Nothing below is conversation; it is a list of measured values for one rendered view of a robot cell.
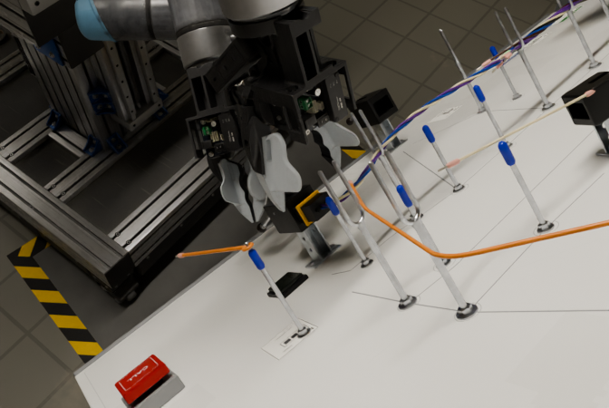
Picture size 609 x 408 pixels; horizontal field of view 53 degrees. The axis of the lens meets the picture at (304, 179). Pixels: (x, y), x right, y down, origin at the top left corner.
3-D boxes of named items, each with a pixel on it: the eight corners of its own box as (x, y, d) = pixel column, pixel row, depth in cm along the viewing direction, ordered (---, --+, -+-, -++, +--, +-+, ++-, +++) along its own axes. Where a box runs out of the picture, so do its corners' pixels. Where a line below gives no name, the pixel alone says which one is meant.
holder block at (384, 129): (374, 146, 113) (347, 100, 111) (415, 139, 102) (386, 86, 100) (356, 160, 111) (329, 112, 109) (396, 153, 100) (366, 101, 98)
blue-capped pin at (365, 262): (367, 259, 67) (327, 193, 65) (375, 260, 66) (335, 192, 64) (358, 268, 66) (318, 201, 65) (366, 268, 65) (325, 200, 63)
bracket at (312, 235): (331, 246, 77) (311, 213, 76) (342, 246, 75) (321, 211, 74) (305, 267, 75) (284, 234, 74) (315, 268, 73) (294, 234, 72)
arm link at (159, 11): (163, -3, 96) (146, -25, 85) (235, -4, 97) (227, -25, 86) (164, 48, 97) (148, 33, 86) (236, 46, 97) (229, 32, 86)
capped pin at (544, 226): (534, 235, 52) (488, 148, 50) (541, 225, 53) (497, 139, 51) (550, 232, 51) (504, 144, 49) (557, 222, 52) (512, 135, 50)
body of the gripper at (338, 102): (306, 153, 57) (269, 31, 51) (249, 133, 63) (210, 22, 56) (360, 112, 61) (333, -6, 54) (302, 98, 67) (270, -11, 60)
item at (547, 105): (538, 111, 80) (489, 14, 77) (546, 105, 81) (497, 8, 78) (551, 109, 78) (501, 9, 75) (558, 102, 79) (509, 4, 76)
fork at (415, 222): (467, 323, 46) (373, 161, 43) (450, 319, 47) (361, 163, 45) (483, 306, 47) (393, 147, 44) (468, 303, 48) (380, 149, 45)
